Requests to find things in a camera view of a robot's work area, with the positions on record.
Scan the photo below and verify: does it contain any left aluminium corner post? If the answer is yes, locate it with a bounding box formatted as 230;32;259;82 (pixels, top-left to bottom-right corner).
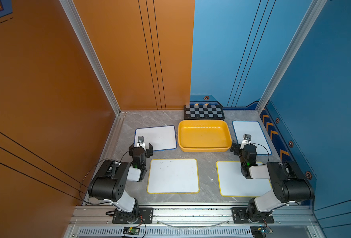
59;0;122;117

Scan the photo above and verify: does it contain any right green circuit board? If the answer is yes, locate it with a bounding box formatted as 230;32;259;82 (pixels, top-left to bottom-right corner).
250;227;273;238

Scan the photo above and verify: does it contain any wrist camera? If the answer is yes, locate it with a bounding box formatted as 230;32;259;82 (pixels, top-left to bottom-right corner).
137;136;146;149
242;134;252;146

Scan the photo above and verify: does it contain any left blue-framed whiteboard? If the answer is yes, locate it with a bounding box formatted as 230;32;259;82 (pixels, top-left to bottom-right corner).
134;126;177;151

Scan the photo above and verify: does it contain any yellow plastic storage box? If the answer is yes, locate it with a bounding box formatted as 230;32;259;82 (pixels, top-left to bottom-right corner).
178;120;232;152

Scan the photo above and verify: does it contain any right aluminium corner post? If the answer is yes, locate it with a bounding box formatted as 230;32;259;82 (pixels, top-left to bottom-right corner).
256;0;327;115

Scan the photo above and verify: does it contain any black grey checkerboard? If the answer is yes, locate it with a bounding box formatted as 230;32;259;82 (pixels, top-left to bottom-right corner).
184;103;225;120

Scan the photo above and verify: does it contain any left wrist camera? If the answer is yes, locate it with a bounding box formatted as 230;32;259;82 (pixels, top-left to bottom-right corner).
137;136;146;149

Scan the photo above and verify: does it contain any aluminium front rail frame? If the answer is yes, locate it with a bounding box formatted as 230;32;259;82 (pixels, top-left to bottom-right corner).
64;203;325;238

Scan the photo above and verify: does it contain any left green circuit board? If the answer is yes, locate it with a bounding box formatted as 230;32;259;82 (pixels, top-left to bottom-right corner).
122;227;140;237

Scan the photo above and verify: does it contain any right blue-framed whiteboard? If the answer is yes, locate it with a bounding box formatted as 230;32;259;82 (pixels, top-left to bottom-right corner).
232;121;272;155

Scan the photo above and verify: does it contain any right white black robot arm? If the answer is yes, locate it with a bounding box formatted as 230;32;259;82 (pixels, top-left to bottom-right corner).
230;142;314;223

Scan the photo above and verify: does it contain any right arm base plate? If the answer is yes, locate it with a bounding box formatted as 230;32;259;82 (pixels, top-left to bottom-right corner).
231;207;275;224

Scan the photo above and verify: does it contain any aluminium corner post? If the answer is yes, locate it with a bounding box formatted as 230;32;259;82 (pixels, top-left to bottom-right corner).
59;0;122;117
256;0;327;115

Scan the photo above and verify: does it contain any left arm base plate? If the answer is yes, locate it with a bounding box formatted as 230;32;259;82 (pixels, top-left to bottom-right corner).
112;208;153;224

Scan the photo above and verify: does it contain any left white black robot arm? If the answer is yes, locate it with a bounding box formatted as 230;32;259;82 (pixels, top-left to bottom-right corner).
88;139;153;224

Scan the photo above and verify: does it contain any yellow-framed whiteboard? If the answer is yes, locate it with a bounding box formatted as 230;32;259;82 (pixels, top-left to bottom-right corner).
147;159;200;194
216;161;272;197

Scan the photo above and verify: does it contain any green circuit board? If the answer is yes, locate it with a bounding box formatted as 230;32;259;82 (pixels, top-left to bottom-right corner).
122;227;140;237
250;227;273;238

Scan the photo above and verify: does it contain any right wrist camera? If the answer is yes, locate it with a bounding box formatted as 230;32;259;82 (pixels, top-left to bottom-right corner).
242;134;252;146

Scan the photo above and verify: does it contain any blue-framed whiteboard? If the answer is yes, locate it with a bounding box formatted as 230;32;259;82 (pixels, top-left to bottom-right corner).
232;121;272;155
134;126;177;151

